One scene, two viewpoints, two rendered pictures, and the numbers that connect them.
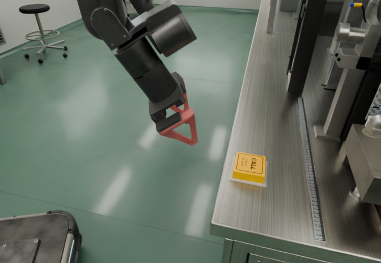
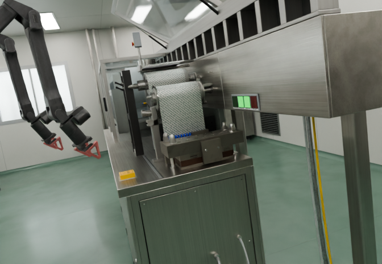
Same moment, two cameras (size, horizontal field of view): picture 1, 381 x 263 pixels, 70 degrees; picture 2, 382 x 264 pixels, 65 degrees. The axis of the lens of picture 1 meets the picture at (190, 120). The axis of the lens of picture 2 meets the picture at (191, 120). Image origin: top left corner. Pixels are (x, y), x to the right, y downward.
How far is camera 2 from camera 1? 0.97 m
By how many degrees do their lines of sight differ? 40
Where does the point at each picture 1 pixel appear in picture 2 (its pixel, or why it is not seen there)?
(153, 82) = (78, 134)
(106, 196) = not seen: outside the picture
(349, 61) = (150, 122)
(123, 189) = not seen: outside the picture
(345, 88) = (154, 134)
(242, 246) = (135, 197)
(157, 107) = (81, 143)
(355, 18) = not seen: hidden behind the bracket
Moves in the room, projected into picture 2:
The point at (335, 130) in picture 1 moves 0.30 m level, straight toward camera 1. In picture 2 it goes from (160, 155) to (153, 171)
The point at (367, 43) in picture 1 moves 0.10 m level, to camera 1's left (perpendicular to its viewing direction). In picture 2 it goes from (153, 114) to (136, 117)
